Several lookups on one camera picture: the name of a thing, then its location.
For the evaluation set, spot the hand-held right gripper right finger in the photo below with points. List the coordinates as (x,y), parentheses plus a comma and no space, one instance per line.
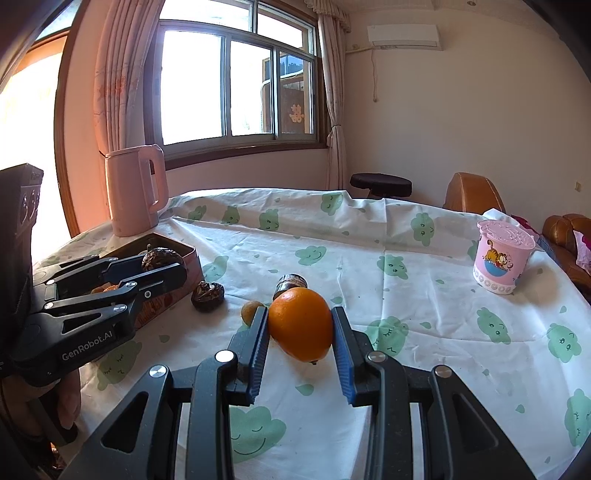
(342,360)

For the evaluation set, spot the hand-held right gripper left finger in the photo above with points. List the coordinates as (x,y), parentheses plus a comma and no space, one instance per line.
(259,355)

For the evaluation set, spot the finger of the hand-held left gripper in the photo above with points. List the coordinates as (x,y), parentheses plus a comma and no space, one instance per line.
(87,272)
(157,281)

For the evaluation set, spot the dark brown wrinkled fruit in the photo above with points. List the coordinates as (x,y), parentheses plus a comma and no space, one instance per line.
(159,258)
(207,295)

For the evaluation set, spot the metal tin box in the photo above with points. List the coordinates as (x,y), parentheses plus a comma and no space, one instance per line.
(194,272)

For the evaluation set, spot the small brown-green fruit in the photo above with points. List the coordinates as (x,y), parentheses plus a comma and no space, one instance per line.
(249,311)

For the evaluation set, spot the smooth orange with stem nub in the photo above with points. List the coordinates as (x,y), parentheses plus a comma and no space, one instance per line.
(300,323)

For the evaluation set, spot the round cake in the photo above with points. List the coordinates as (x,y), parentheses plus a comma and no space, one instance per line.
(288,282)

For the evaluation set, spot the person's left hand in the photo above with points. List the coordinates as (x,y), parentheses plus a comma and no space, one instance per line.
(69,397)

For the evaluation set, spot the white green-cloud tablecloth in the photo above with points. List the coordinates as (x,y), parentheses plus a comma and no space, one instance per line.
(351,286)

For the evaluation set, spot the pink electric kettle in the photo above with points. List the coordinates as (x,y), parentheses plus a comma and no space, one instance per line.
(131,194)

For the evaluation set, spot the dark round stool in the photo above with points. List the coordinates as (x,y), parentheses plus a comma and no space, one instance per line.
(381,182)

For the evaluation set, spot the pink cartoon cup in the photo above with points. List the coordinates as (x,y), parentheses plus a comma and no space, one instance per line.
(501,258)

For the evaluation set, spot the pink patterned curtain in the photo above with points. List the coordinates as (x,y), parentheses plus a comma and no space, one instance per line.
(120,78)

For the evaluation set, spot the sliding glass window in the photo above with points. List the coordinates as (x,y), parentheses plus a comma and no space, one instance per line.
(226,83)

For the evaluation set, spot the brown leather chair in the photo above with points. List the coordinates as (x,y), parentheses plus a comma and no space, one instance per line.
(473,191)

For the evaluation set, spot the pink paper window sticker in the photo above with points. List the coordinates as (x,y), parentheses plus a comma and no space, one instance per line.
(297,113)

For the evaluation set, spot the blue plaid cloth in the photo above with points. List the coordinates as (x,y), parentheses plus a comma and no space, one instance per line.
(545,247)

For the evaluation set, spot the pale narrow curtain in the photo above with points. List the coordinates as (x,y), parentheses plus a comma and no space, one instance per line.
(334,101)

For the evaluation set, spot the brown leather sofa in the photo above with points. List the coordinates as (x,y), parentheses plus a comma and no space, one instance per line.
(561,230)

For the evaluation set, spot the pink floral cushion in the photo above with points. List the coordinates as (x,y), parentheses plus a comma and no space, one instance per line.
(582,251)

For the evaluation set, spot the air conditioner pipe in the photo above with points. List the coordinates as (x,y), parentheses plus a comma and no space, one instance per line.
(375,78)

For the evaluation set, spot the ruffled curtain valance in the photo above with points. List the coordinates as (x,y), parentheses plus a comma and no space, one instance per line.
(330,11)

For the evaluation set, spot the white air conditioner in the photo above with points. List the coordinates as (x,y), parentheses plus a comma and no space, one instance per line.
(404,36)

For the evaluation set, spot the brown wooden door frame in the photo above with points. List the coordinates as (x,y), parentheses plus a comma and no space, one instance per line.
(59,138)

